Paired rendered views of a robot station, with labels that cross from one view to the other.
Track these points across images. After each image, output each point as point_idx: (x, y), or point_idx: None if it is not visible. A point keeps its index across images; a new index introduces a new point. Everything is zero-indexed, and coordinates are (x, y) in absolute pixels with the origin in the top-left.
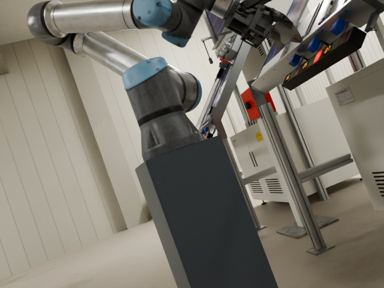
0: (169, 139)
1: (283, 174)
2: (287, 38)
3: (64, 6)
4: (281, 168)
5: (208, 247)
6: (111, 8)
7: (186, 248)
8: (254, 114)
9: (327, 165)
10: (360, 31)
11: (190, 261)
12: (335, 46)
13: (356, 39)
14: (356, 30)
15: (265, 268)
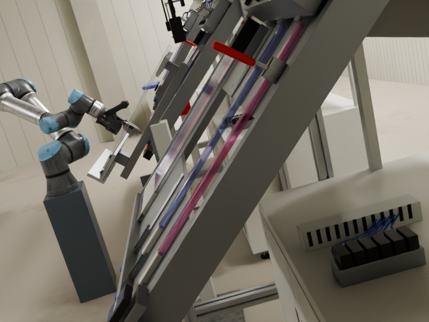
0: (56, 190)
1: (193, 160)
2: (130, 133)
3: (8, 103)
4: (192, 156)
5: (71, 238)
6: (30, 117)
7: (60, 238)
8: None
9: (203, 172)
10: (150, 152)
11: (62, 243)
12: (143, 152)
13: (147, 156)
14: (147, 151)
15: (98, 249)
